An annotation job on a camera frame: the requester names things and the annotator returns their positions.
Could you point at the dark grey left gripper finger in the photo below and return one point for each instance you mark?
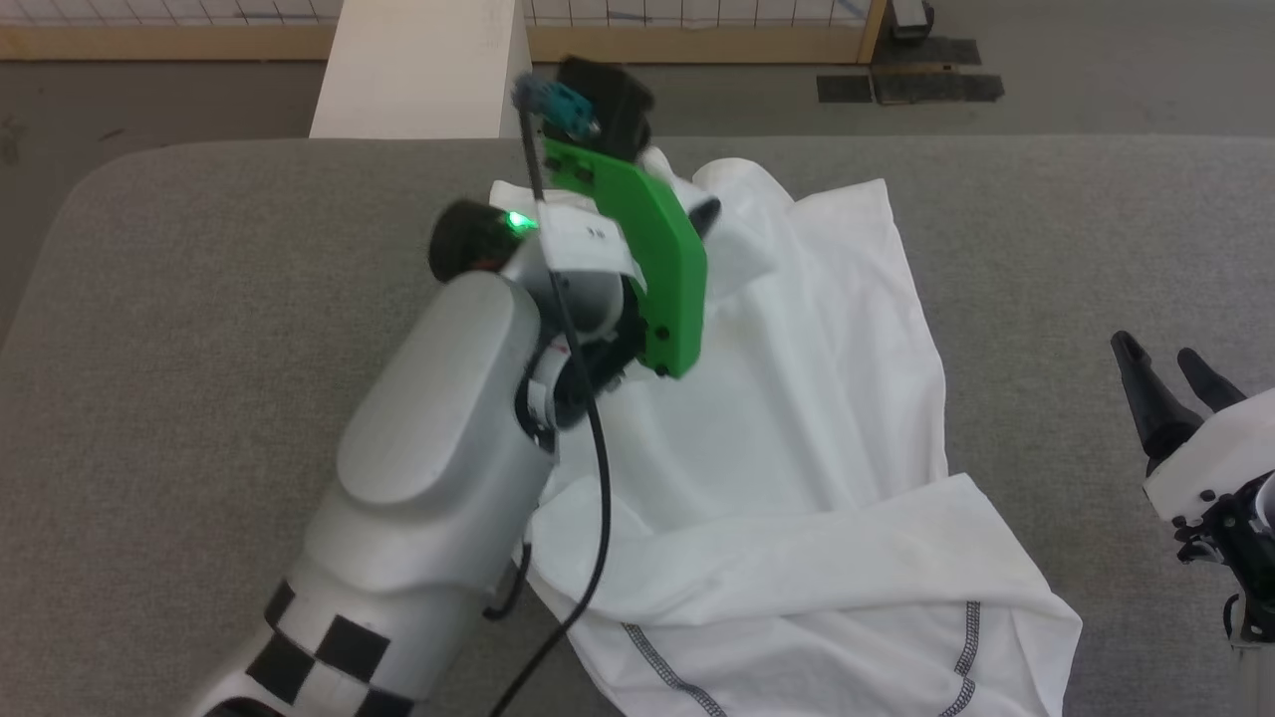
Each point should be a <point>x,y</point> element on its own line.
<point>705,214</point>

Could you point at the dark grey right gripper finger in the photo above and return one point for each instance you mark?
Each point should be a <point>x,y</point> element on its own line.
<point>1213,386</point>
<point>1155,408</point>

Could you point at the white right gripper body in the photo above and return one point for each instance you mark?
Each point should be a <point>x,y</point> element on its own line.
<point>1220,458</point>

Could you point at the green white left gripper body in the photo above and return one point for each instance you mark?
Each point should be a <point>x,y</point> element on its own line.
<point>667,269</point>

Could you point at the white garment with grey stitching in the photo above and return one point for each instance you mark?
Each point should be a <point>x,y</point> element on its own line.
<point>797,448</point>

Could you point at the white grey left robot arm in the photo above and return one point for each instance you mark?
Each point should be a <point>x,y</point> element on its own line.
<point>438,448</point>

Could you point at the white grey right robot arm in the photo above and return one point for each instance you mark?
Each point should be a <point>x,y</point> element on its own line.
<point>1255,607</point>

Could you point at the black floor mat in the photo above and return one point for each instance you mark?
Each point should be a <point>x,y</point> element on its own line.
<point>941,88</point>

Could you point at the black floor device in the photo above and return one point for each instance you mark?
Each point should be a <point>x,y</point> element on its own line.
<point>911,18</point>

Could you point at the white rectangular pillar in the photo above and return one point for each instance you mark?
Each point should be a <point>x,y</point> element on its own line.
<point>418,70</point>

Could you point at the grey fabric sofa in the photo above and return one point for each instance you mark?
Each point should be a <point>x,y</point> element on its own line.
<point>199,299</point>

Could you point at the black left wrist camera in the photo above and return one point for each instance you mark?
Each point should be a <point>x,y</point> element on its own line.
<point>613,105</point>

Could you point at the tile-print panel with wooden frame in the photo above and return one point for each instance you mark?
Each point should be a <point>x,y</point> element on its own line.
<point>199,40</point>

